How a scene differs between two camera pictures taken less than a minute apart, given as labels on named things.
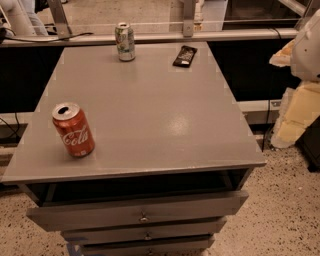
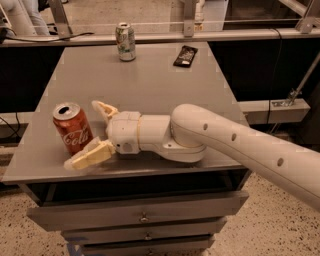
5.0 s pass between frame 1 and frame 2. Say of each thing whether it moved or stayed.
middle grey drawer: stayed
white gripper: moved
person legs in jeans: stayed
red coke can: stayed
